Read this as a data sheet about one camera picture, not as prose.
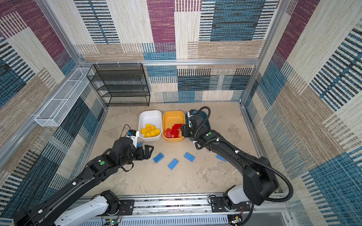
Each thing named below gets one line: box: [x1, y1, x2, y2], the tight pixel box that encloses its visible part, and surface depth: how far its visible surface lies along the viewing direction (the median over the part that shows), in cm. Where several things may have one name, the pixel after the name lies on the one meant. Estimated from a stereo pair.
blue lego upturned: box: [152, 152, 165, 164], surface depth 92 cm
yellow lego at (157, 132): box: [154, 128, 161, 137], surface depth 101 cm
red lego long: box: [170, 129, 180, 138], surface depth 101 cm
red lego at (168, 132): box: [165, 128, 172, 139], surface depth 101 cm
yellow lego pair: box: [145, 123, 151, 132], surface depth 104 cm
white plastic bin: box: [138, 110, 163, 142], surface depth 110 cm
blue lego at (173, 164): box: [167, 158, 179, 171], surface depth 89 cm
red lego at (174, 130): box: [171, 125, 181, 136], surface depth 101 cm
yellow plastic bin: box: [162, 110, 186, 143], surface depth 104 cm
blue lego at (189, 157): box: [183, 152, 196, 163], surface depth 91 cm
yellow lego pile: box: [149, 129, 157, 137], surface depth 101 cm
